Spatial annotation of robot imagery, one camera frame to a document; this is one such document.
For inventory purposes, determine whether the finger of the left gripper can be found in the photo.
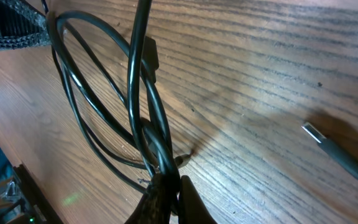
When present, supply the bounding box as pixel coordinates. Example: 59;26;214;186
0;0;51;50

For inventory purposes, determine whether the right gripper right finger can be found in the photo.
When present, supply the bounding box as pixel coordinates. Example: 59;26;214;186
178;175;217;224

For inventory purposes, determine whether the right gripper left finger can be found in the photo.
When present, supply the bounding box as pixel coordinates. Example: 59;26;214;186
125;174;175;224

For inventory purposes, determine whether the black cables bundle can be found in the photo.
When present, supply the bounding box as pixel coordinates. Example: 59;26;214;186
40;0;195;195

